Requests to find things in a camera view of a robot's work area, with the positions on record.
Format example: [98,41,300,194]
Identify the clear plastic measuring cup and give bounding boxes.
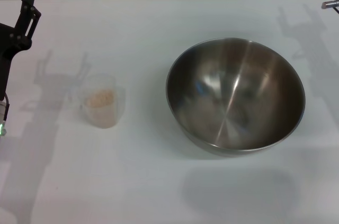
[78,74,126,130]

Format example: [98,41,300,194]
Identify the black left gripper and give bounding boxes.
[0,0,42,102]

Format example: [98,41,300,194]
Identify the gray gripper cable with plug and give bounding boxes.
[321,0,339,15]

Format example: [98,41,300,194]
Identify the white rice grains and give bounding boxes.
[84,88,116,128]

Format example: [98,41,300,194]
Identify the stainless steel mixing bowl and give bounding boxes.
[166,38,307,158]

